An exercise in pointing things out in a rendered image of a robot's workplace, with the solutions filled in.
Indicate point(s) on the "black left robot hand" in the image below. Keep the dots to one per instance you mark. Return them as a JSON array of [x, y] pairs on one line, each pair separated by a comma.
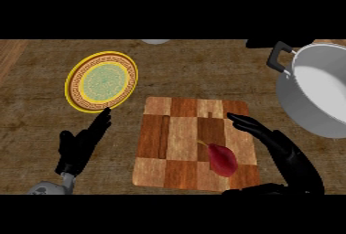
[[78, 146]]

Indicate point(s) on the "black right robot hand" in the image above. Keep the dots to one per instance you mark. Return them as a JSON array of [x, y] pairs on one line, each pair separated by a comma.
[[288, 158]]

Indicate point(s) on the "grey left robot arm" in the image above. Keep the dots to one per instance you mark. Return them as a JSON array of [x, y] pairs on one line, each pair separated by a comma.
[[52, 186]]

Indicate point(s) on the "checkered wooden cutting board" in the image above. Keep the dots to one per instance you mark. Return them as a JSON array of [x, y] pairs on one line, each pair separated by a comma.
[[180, 146]]

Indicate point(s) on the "yellow patterned plate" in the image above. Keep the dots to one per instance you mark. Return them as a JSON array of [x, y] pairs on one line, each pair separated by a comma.
[[102, 81]]

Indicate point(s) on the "pale grey object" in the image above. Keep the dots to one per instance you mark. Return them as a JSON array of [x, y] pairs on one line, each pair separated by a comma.
[[155, 41]]

